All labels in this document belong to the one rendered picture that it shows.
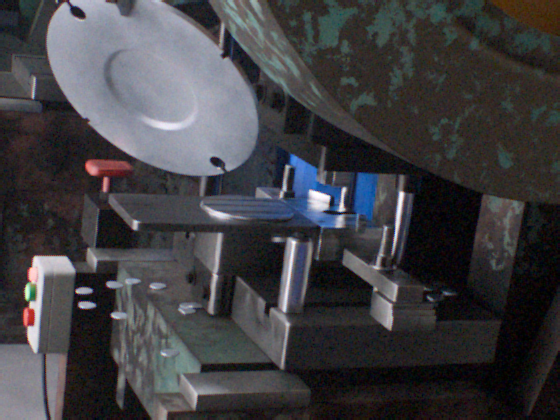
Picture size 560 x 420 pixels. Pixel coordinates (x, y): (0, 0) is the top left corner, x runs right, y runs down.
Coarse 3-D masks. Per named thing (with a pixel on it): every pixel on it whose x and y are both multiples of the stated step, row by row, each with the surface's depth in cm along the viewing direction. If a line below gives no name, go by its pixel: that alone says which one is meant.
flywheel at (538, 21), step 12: (492, 0) 108; (504, 0) 108; (516, 0) 109; (528, 0) 109; (540, 0) 110; (552, 0) 110; (516, 12) 109; (528, 12) 110; (540, 12) 110; (552, 12) 111; (528, 24) 110; (540, 24) 110; (552, 24) 111
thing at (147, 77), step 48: (144, 0) 123; (48, 48) 136; (96, 48) 132; (144, 48) 129; (192, 48) 125; (96, 96) 140; (144, 96) 136; (192, 96) 133; (240, 96) 128; (144, 144) 143; (192, 144) 139; (240, 144) 135
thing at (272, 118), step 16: (272, 80) 144; (272, 96) 141; (288, 96) 140; (272, 112) 144; (288, 112) 141; (304, 112) 142; (272, 128) 144; (288, 128) 141; (304, 128) 142; (320, 128) 140; (336, 128) 141; (352, 144) 143; (368, 144) 144
